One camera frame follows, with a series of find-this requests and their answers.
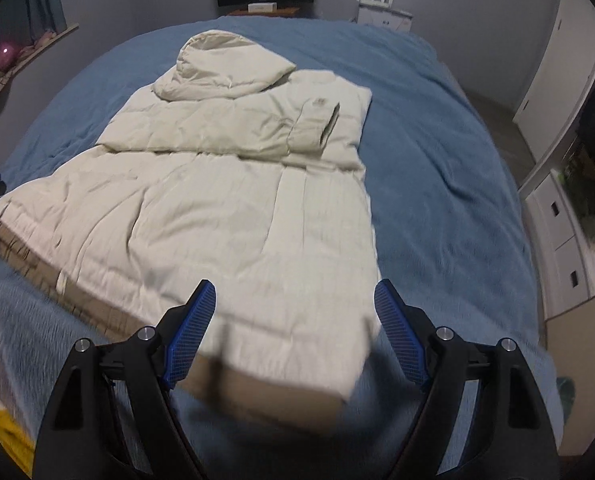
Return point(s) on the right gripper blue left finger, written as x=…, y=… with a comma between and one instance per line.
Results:
x=183, y=330

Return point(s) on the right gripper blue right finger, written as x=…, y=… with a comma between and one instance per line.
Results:
x=405, y=342

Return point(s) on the cream hooded puffer jacket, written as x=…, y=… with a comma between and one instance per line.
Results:
x=236, y=167

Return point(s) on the pink round lamp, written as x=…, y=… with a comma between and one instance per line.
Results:
x=8, y=55

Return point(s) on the blue curtain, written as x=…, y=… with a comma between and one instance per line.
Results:
x=22, y=22

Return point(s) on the white drawer cabinet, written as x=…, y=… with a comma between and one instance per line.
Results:
x=564, y=257

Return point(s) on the cardboard box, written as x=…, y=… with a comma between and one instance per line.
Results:
x=571, y=343

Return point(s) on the yellow cloth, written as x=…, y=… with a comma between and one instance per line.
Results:
x=16, y=442

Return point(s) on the white wifi router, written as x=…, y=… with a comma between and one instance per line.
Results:
x=382, y=13

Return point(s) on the white box under television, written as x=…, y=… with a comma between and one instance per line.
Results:
x=262, y=7

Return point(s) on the white wardrobe door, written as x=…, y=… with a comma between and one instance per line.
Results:
x=562, y=81

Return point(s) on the wooden wall shelf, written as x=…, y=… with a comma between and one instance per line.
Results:
x=30, y=53

